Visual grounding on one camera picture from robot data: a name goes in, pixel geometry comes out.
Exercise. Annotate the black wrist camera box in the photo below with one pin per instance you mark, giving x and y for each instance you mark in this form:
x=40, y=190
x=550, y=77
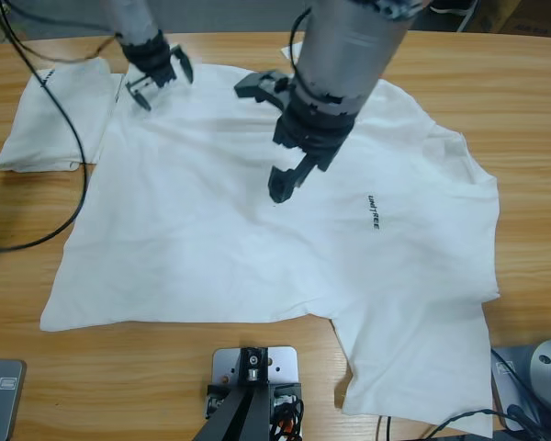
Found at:
x=259, y=85

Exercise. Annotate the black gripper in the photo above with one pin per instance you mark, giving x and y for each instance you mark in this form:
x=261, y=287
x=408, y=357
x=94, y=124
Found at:
x=312, y=133
x=151, y=59

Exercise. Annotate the folded white T-shirt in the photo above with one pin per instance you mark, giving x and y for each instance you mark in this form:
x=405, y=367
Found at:
x=50, y=119

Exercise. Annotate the black shoe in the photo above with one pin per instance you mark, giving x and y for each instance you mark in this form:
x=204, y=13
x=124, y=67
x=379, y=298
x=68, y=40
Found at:
x=454, y=7

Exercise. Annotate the brown cardboard box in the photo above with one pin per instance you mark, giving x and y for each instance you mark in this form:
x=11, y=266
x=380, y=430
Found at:
x=523, y=18

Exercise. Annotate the white block with dark post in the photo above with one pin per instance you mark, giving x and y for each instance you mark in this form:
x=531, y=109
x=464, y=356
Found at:
x=282, y=363

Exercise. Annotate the grey base plate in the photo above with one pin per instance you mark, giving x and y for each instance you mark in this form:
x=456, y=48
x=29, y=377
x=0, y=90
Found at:
x=509, y=381
x=2, y=399

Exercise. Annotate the white t-shirt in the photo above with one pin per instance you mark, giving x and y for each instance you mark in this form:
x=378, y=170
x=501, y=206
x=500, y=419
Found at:
x=50, y=119
x=280, y=229

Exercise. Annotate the white metal table leg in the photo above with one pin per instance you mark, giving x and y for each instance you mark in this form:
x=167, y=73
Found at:
x=470, y=16

